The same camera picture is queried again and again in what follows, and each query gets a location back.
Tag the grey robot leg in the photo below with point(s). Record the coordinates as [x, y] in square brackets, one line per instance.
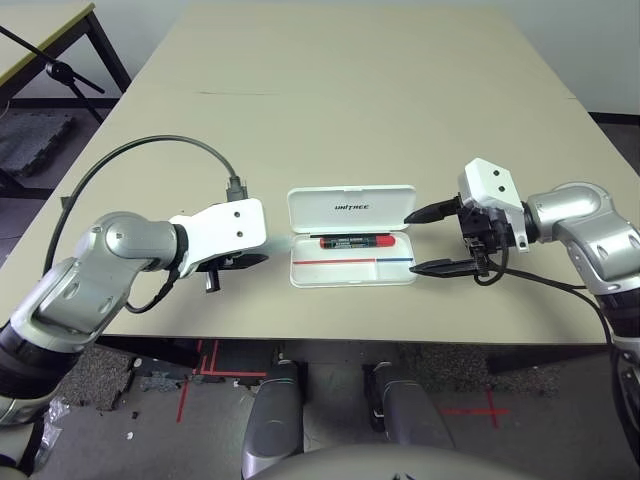
[272, 420]
[410, 415]

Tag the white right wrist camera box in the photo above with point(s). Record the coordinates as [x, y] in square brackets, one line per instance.
[490, 185]

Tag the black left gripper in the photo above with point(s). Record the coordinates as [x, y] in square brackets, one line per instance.
[212, 280]

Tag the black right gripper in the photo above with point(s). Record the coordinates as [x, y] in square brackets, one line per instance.
[487, 227]

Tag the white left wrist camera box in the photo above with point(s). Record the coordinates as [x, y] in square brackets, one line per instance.
[235, 225]

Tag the brown speckled carpet piece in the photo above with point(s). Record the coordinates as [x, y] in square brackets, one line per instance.
[475, 370]
[95, 375]

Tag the red black whiteboard marker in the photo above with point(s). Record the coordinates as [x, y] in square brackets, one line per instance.
[385, 241]

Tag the side table with black frame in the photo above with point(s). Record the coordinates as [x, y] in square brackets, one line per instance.
[45, 30]

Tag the grey left robot leg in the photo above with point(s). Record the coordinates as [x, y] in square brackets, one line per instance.
[272, 420]

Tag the white plastic pencil case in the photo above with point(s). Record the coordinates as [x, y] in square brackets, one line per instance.
[350, 205]

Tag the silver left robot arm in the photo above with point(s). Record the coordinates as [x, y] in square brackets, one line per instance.
[125, 240]

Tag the grey crumpled floor scrap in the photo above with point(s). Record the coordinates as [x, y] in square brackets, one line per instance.
[160, 382]

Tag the black tripod stand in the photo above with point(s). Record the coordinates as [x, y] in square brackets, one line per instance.
[62, 71]

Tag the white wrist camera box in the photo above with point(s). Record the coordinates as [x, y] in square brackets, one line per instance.
[490, 185]
[235, 225]

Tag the dark grey foam mat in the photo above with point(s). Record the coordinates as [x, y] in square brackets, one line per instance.
[30, 145]

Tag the clear plastic bag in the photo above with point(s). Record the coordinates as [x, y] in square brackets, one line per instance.
[52, 430]

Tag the grey robot torso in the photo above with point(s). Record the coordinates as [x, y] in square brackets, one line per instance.
[390, 465]

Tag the grey right robot leg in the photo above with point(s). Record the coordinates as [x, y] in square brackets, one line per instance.
[410, 415]

